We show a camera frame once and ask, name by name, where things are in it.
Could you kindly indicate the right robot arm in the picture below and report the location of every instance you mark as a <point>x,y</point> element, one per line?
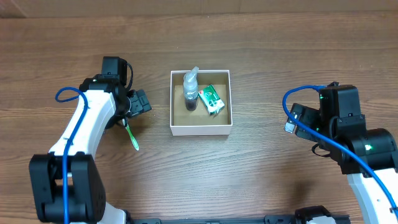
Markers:
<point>367,157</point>

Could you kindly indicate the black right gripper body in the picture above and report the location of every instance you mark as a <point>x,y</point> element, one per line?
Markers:
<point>302,117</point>

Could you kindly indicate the white cardboard box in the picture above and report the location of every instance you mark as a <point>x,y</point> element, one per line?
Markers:
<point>199,122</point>

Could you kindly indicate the clear foam pump bottle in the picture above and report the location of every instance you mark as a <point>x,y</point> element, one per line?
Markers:
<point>190,89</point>

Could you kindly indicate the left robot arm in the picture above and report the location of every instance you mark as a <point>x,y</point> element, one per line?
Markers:
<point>66,184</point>

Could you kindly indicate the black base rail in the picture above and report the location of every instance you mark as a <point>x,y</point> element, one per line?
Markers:
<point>313,214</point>

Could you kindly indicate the green soap box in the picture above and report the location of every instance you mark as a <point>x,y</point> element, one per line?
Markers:
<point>212,101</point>

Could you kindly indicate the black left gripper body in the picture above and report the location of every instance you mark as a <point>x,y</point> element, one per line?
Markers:
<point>138,102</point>

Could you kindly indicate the green toothbrush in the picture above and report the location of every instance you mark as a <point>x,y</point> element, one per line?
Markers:
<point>132,138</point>

